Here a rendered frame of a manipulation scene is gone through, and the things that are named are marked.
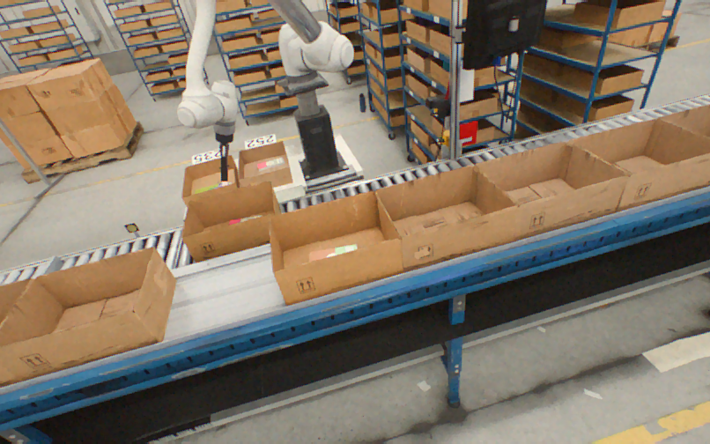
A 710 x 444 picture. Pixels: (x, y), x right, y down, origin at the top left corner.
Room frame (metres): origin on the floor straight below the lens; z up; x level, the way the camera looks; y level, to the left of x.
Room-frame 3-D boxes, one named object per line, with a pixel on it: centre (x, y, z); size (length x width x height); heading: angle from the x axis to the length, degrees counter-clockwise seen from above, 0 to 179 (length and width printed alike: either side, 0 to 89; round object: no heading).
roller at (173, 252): (1.29, 0.89, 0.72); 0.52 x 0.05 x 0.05; 8
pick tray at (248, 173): (1.97, 0.50, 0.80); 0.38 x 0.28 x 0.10; 9
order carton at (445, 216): (1.00, -0.28, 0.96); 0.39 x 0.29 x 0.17; 98
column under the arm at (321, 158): (1.95, 0.16, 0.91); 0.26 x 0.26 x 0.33; 10
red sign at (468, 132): (1.81, -0.64, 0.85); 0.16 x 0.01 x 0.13; 98
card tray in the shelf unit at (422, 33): (2.93, -0.79, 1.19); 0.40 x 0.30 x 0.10; 7
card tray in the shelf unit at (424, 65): (2.93, -0.78, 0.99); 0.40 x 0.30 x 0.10; 6
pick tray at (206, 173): (1.89, 0.80, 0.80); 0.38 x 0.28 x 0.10; 13
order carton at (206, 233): (1.39, 0.56, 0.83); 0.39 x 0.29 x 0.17; 99
